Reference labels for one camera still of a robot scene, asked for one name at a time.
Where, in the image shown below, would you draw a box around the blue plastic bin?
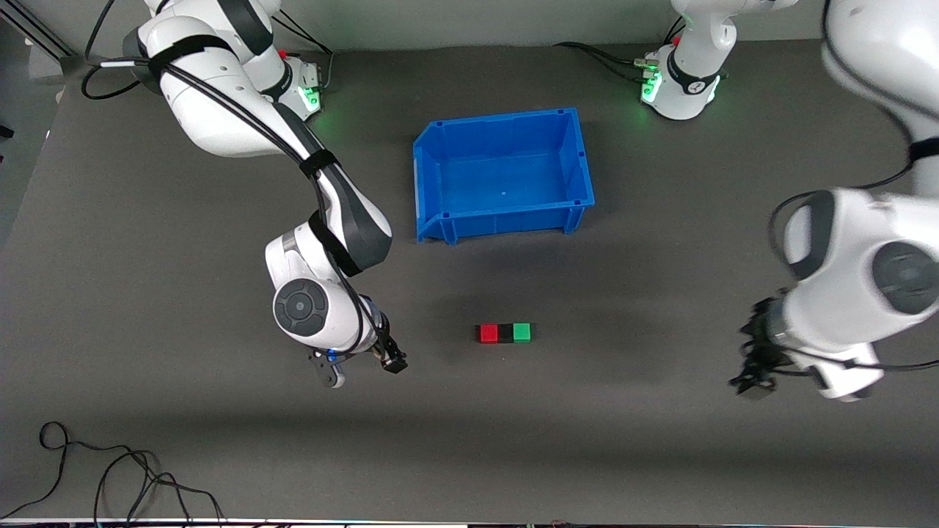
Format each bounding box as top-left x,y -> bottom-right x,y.
413,108 -> 596,245

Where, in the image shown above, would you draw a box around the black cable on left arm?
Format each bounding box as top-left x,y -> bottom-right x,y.
766,0 -> 939,372

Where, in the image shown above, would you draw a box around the black cable harness on right arm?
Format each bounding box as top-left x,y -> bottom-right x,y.
99,37 -> 384,356

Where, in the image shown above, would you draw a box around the black cables at right arm base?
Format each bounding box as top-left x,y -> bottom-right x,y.
273,9 -> 335,95

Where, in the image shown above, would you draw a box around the black cables at arm base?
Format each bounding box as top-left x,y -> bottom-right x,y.
273,9 -> 335,95
552,16 -> 687,83

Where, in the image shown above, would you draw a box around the black loose cable on table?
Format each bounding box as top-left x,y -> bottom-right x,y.
0,422 -> 230,528

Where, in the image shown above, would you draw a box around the black cables at left arm base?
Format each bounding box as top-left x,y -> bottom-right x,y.
552,16 -> 687,83

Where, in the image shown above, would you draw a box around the black cable loop behind right arm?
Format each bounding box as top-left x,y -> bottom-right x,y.
80,0 -> 151,100

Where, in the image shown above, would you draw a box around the aluminium frame rail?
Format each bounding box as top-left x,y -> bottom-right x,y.
0,13 -> 76,61

